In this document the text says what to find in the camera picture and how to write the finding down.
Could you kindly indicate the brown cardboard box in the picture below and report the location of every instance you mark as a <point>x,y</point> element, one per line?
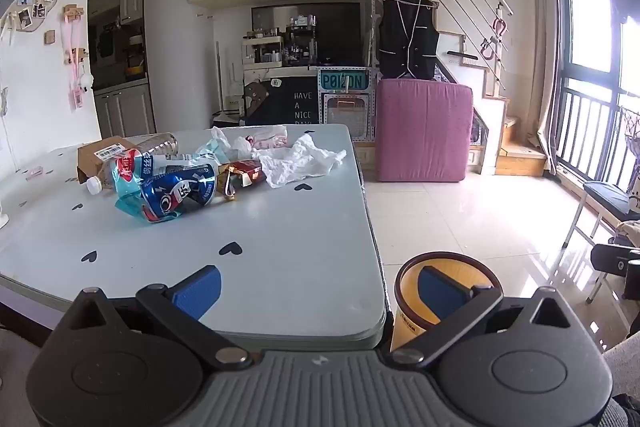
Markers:
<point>92,157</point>

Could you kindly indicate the cream kitchen base cabinet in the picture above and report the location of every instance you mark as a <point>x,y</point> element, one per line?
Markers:
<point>125,112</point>

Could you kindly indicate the pink hanging wall ornament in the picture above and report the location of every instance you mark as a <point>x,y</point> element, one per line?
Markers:
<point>75,57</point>

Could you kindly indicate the floral printed cloth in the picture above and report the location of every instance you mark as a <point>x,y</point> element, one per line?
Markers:
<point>631,232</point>

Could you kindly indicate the clear plastic cup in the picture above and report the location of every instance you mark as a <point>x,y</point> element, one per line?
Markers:
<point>155,143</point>

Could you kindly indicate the person's grey trouser leg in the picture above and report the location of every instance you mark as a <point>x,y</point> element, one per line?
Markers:
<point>622,367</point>

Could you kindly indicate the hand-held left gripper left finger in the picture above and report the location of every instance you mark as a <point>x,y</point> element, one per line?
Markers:
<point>197,292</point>

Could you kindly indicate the white printed tote bag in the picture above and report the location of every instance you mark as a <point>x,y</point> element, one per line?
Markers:
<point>635,192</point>

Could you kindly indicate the yellow wooden bin dark rim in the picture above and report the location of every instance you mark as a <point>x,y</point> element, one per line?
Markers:
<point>407,327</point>

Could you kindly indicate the white perforated cabinet teal sign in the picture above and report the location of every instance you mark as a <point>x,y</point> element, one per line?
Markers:
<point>345,107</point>

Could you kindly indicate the clear printed plastic bag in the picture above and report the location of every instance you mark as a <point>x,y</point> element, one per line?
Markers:
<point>225,147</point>

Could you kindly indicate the beige curtain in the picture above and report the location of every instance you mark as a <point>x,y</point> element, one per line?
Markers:
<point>545,57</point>

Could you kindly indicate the wooden staircase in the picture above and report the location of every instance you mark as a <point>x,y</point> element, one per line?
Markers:
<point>515,147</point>

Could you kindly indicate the red gold foil wrapper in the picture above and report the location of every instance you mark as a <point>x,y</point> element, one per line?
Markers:
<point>245,172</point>

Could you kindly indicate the black vest white trim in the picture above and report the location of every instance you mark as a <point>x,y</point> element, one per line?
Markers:
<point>407,37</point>

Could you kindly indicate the window with black railing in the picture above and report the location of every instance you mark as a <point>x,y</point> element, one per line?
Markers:
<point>595,107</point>

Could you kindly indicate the pink white plastic packet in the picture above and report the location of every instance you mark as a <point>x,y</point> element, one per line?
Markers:
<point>267,137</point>

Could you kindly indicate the teal snack pouch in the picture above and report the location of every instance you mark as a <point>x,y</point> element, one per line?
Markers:
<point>126,187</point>

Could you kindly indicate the pink folded mattress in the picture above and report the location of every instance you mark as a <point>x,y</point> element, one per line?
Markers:
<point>425,132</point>

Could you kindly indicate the white shelf rack with bottles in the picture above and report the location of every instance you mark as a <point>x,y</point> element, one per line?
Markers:
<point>262,52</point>

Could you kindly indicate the clear plastic bottle white cap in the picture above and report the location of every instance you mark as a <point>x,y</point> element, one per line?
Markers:
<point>94,185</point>

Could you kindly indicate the black chalkboard sign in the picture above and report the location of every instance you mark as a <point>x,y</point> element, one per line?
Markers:
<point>295,104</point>

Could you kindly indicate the white tissue paper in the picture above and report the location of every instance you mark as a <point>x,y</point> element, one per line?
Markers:
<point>295,162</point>

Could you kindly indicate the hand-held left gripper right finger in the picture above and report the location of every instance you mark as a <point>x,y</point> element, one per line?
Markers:
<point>440,294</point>

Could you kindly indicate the crushed blue drink can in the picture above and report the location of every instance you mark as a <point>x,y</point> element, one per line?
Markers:
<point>175,194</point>

